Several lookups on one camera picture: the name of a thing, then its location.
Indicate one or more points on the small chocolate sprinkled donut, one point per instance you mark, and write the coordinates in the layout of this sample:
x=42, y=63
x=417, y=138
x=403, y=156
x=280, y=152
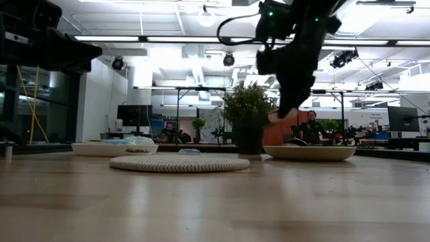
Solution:
x=138, y=150

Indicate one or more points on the white short post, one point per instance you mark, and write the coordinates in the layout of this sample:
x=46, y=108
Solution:
x=8, y=151

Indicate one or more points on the black ceiling spotlight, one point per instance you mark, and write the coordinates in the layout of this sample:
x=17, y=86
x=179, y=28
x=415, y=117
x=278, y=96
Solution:
x=117, y=63
x=342, y=58
x=228, y=60
x=374, y=86

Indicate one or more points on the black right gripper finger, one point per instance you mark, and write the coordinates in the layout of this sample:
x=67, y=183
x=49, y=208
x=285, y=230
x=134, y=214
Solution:
x=287, y=97
x=302, y=94

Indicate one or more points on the small potted green plant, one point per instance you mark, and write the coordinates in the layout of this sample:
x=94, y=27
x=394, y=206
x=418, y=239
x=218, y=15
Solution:
x=198, y=123

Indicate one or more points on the large green bushy plant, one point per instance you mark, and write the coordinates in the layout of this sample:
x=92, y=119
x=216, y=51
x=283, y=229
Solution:
x=247, y=107

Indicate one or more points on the dark plant pot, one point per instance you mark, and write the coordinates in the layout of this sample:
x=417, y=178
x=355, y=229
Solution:
x=249, y=139

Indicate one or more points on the cream round plate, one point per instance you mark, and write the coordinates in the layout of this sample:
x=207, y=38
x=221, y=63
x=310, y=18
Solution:
x=309, y=153

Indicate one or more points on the white round plate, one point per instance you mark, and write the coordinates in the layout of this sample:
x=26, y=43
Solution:
x=87, y=150

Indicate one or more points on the orange partition panel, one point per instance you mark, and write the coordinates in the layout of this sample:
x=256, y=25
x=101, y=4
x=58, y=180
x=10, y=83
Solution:
x=272, y=134

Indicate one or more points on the white container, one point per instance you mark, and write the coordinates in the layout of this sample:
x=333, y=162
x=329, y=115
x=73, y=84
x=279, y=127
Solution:
x=119, y=125

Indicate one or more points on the long ceiling light bar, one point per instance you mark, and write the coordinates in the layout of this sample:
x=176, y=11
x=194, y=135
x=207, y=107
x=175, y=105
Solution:
x=151, y=38

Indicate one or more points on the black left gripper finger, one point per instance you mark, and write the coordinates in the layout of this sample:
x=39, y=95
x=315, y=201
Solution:
x=77, y=50
x=82, y=67

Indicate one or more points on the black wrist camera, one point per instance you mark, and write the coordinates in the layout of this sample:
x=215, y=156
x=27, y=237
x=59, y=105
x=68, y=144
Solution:
x=47, y=13
x=273, y=20

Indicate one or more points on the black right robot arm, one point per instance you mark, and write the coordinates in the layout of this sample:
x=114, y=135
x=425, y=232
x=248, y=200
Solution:
x=315, y=15

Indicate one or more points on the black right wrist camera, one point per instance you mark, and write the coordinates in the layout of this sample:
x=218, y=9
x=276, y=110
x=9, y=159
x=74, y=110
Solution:
x=273, y=20

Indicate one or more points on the small green desk plant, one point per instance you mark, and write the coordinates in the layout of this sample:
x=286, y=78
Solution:
x=331, y=126

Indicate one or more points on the person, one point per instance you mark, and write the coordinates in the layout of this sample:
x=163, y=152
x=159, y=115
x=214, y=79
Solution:
x=169, y=131
x=310, y=129

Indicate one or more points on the small blue sprinkled donut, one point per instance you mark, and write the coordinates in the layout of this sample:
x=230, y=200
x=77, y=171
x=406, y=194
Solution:
x=189, y=151

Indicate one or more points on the black computer monitor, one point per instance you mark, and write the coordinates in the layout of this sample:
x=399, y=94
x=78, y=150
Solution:
x=403, y=119
x=134, y=115

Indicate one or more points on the black metal frame rig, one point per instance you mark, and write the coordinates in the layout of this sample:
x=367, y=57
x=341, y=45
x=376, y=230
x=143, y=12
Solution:
x=201, y=88
x=336, y=91

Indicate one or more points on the round woven white mat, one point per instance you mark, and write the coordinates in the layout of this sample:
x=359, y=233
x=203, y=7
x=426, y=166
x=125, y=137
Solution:
x=181, y=164

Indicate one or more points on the round white pendant lamp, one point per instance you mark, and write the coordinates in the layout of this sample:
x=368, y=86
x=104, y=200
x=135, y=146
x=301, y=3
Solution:
x=205, y=18

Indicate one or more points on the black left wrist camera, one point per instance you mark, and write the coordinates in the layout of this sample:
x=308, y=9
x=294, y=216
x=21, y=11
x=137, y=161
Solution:
x=47, y=13

